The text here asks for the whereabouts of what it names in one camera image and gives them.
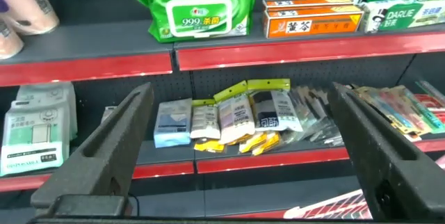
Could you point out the yellow card packs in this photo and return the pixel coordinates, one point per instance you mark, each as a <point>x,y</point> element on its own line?
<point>243,143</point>

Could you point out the black white sock pack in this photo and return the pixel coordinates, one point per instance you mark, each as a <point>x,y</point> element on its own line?
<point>274,111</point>

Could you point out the orange toothpaste box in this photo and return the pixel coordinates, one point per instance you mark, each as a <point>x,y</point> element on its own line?
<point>306,2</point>
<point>311,22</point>

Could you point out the black shop shelf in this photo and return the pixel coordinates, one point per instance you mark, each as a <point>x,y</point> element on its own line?
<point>104,39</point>

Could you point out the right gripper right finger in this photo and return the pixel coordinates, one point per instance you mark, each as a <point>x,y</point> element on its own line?
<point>389,154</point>

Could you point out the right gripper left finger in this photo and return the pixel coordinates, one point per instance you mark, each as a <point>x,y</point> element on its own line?
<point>104,154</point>

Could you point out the clear plastic packs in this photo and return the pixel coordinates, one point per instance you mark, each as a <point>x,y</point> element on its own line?
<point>313,116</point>

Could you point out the pink sock pack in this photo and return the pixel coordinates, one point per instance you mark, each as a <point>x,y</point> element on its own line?
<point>235,118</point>

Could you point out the white green pouch pack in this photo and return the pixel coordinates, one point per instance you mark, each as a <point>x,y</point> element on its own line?
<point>52,93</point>
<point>34,137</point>

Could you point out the light blue sock pack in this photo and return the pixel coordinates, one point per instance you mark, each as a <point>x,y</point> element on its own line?
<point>172,123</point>

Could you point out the beige sock pack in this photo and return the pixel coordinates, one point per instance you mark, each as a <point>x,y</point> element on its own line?
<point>206,121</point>

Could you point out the red toothbrush pack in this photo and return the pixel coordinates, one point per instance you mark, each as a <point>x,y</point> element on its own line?
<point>432,104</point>

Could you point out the green wet wipes pack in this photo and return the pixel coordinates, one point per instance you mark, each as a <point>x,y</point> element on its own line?
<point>200,8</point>

